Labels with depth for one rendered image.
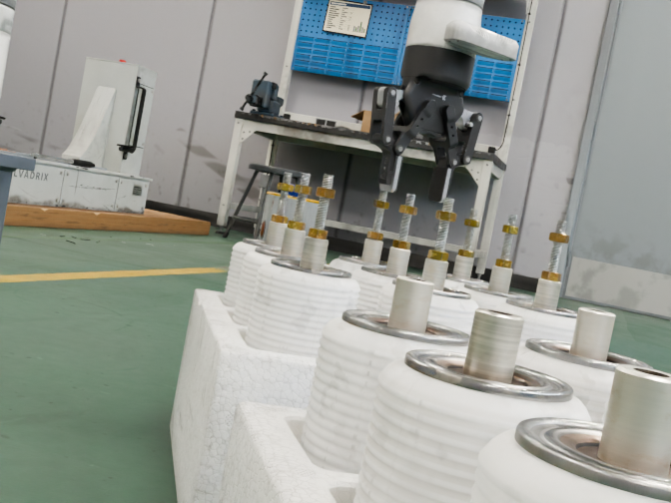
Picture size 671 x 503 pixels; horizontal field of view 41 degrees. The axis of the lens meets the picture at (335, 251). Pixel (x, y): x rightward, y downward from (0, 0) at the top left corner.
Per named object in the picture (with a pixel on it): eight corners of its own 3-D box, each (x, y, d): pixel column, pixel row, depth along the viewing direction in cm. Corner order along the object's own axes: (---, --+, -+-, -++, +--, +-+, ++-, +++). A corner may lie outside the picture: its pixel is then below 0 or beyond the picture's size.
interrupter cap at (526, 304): (571, 322, 82) (573, 315, 82) (494, 304, 86) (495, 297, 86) (590, 320, 89) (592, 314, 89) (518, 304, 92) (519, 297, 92)
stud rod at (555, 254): (550, 297, 87) (566, 221, 86) (540, 294, 87) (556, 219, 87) (553, 297, 87) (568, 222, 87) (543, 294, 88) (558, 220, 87)
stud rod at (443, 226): (433, 275, 85) (448, 198, 85) (441, 277, 85) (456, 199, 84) (426, 274, 85) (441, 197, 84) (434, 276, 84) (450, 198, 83)
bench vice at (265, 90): (260, 119, 564) (268, 81, 563) (286, 124, 559) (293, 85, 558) (235, 109, 525) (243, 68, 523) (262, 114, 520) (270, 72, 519)
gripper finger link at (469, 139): (478, 111, 97) (458, 160, 97) (488, 118, 98) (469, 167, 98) (461, 110, 100) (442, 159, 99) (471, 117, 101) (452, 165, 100)
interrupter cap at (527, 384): (435, 394, 35) (439, 377, 35) (382, 354, 43) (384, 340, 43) (603, 418, 37) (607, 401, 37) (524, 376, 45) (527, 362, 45)
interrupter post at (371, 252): (363, 264, 109) (368, 239, 109) (381, 268, 108) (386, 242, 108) (355, 264, 107) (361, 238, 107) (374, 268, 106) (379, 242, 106)
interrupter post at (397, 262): (404, 281, 95) (410, 251, 95) (382, 276, 95) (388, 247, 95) (406, 279, 97) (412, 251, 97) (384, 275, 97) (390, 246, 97)
